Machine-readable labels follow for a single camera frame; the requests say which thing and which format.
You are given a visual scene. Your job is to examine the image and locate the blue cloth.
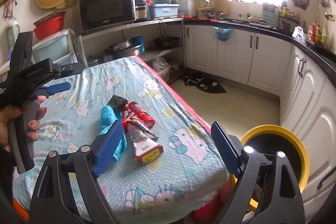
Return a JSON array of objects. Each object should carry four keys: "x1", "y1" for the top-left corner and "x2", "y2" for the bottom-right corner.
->
[{"x1": 99, "y1": 105, "x2": 127, "y2": 162}]

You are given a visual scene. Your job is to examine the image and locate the red yellow paper carton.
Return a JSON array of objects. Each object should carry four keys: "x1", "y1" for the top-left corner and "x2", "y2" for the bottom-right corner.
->
[{"x1": 127, "y1": 127, "x2": 163, "y2": 165}]

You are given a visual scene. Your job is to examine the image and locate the red snack wrapper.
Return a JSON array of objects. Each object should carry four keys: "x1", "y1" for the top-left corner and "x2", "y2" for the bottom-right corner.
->
[{"x1": 121, "y1": 106, "x2": 159, "y2": 141}]

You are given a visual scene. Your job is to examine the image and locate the red cylindrical can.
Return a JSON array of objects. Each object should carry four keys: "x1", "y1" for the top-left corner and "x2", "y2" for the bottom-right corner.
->
[{"x1": 128, "y1": 101, "x2": 155, "y2": 128}]

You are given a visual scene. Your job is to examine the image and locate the yellow trash bin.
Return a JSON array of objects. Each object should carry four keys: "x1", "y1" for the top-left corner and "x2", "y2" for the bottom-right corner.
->
[{"x1": 220, "y1": 125, "x2": 309, "y2": 223}]

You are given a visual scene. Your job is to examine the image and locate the white kitchen cabinets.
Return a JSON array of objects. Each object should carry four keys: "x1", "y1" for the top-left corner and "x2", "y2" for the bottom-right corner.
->
[{"x1": 185, "y1": 23, "x2": 335, "y2": 220}]

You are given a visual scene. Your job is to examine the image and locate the cartoon cat tablecloth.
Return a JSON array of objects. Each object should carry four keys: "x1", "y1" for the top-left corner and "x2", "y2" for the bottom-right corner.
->
[{"x1": 13, "y1": 57, "x2": 229, "y2": 223}]

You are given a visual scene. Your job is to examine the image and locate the plastic drawer cabinet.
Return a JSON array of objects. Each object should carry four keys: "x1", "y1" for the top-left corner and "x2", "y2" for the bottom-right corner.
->
[{"x1": 0, "y1": 28, "x2": 79, "y2": 77}]

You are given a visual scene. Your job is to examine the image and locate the red plastic basin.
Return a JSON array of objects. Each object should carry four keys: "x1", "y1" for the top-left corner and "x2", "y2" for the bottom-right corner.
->
[{"x1": 33, "y1": 11, "x2": 66, "y2": 40}]

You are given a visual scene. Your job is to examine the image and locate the black floor mat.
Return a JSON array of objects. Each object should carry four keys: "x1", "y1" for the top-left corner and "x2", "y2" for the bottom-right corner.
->
[{"x1": 181, "y1": 73, "x2": 226, "y2": 94}]

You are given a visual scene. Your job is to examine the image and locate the steel cooking pot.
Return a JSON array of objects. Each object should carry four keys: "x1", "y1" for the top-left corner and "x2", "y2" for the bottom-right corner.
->
[{"x1": 108, "y1": 39, "x2": 143, "y2": 59}]

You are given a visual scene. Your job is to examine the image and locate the black microwave oven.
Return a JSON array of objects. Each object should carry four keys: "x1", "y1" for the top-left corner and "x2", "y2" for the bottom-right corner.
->
[{"x1": 78, "y1": 0, "x2": 135, "y2": 33}]

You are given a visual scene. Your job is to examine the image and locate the blue hanging basket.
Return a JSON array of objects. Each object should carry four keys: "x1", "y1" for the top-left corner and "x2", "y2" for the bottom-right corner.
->
[{"x1": 214, "y1": 27, "x2": 232, "y2": 42}]

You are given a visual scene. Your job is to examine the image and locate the metal shelf rack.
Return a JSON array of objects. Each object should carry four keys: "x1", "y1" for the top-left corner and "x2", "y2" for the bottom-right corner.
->
[{"x1": 75, "y1": 18, "x2": 185, "y2": 82}]

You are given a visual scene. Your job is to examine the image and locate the black frying pan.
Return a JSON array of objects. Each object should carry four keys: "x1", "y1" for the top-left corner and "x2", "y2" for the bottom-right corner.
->
[{"x1": 153, "y1": 23, "x2": 181, "y2": 49}]

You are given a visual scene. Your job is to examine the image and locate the blue dish rack box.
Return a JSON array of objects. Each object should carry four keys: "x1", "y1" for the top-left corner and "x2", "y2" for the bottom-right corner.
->
[{"x1": 148, "y1": 0, "x2": 179, "y2": 19}]

